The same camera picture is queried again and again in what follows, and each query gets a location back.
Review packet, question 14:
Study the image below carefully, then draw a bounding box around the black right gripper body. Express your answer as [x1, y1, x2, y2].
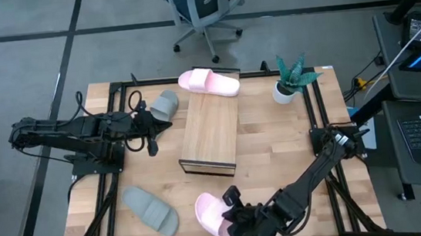
[237, 198, 285, 236]

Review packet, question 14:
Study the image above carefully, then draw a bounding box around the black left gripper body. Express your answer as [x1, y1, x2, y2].
[132, 109, 162, 144]

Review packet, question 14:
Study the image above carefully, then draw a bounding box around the grey rubber slide sandal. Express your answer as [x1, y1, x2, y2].
[120, 181, 181, 236]
[147, 89, 181, 124]

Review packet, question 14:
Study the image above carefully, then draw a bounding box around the pink rubber slide sandal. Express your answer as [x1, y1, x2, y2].
[177, 64, 242, 103]
[193, 188, 248, 236]

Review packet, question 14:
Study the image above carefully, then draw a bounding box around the white plant pot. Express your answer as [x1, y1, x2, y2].
[271, 79, 303, 106]

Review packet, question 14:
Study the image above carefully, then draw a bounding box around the grey office chair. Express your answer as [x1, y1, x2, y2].
[161, 0, 251, 69]

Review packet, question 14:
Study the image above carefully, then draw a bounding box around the green snake plant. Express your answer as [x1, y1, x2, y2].
[274, 50, 325, 96]

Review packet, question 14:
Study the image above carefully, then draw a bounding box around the black power adapter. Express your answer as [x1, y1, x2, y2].
[397, 10, 421, 52]

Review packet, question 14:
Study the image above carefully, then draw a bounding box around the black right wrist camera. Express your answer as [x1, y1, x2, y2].
[221, 184, 243, 207]

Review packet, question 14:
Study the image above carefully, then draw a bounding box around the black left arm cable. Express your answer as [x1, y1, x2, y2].
[126, 89, 145, 113]
[123, 130, 148, 153]
[74, 89, 97, 119]

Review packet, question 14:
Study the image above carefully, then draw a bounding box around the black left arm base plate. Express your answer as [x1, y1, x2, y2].
[69, 141, 128, 178]

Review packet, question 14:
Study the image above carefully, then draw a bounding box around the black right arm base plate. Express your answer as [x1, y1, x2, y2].
[309, 121, 365, 159]

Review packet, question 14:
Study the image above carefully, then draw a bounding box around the black aluminium table frame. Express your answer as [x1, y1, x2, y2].
[46, 50, 388, 236]

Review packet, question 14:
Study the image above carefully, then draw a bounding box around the white cable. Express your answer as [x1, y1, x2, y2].
[355, 4, 421, 99]

